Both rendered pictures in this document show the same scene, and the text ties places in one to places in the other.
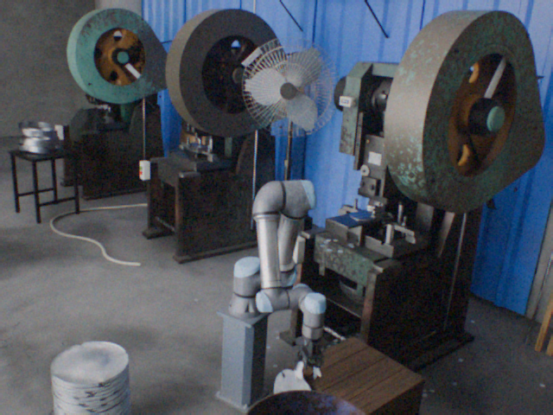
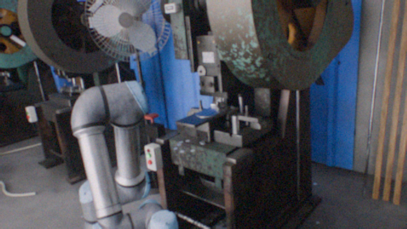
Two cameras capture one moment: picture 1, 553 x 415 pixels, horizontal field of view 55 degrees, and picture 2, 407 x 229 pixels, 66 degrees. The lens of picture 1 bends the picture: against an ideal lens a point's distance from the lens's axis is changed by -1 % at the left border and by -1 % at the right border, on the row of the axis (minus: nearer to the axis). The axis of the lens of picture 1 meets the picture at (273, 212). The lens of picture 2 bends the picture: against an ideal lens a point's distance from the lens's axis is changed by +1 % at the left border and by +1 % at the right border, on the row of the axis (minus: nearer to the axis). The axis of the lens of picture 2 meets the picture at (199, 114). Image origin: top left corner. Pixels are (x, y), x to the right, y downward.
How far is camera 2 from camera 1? 1.01 m
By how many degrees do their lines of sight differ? 7
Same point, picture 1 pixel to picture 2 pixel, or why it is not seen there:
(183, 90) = (36, 36)
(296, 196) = (121, 100)
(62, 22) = not seen: outside the picture
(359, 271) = (214, 165)
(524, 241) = (341, 111)
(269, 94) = (111, 27)
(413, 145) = (242, 18)
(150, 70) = not seen: hidden behind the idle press
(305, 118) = (146, 42)
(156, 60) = not seen: hidden behind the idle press
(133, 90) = (22, 56)
